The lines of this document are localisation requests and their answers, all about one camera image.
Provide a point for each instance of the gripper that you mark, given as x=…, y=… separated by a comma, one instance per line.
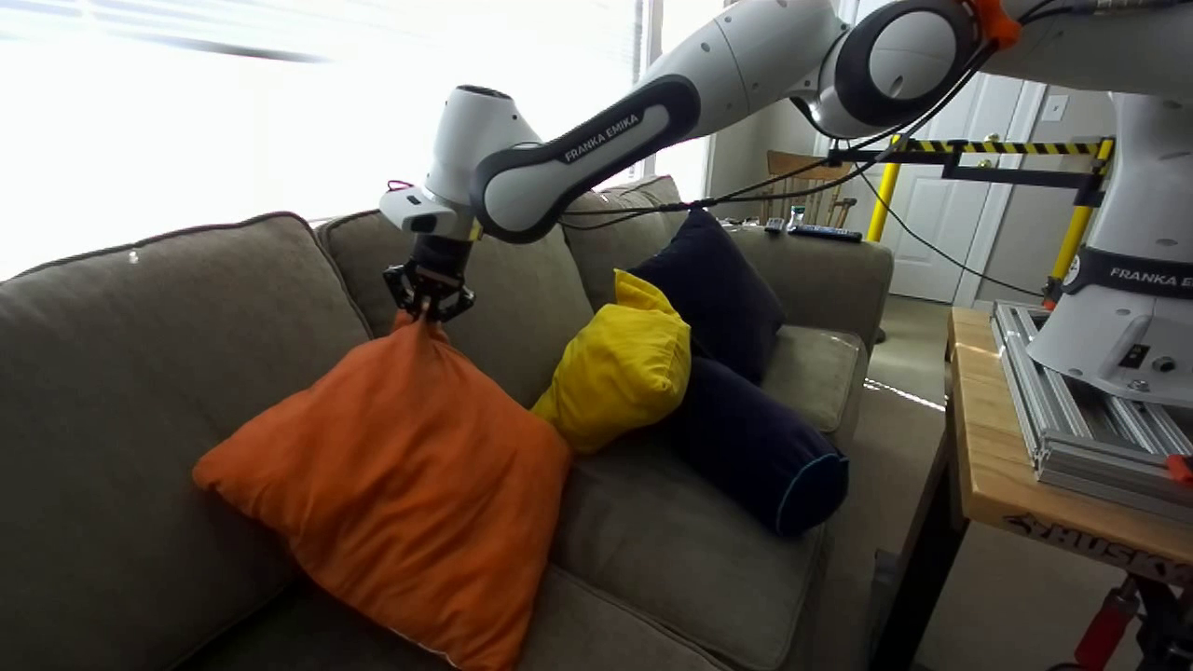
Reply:
x=441, y=255

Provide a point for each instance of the orange pillow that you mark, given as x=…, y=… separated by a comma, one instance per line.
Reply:
x=401, y=485

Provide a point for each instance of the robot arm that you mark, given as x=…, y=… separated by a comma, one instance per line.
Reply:
x=746, y=65

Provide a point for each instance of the yellow pillow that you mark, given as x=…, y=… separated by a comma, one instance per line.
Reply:
x=620, y=368

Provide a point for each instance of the navy square pillow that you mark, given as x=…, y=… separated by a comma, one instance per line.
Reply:
x=718, y=289

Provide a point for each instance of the navy bolster pillow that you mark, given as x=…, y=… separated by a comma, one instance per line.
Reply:
x=755, y=447

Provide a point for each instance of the window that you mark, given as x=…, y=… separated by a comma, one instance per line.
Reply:
x=233, y=121

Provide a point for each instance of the grey-brown sofa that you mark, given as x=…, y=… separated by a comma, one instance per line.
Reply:
x=140, y=391

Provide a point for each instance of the small black remote control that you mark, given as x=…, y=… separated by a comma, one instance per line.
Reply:
x=774, y=225

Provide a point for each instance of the small clear bottle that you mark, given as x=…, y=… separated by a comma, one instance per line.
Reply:
x=797, y=216

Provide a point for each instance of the wooden chair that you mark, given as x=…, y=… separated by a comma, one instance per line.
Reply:
x=802, y=172

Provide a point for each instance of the white door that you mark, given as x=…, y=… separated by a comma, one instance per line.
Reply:
x=941, y=214

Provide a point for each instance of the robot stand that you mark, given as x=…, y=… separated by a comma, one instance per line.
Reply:
x=997, y=447

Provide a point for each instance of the yellow black striped frame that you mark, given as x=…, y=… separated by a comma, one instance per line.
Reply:
x=1007, y=147

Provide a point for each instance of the wall switch plate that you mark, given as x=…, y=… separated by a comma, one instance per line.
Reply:
x=1055, y=107

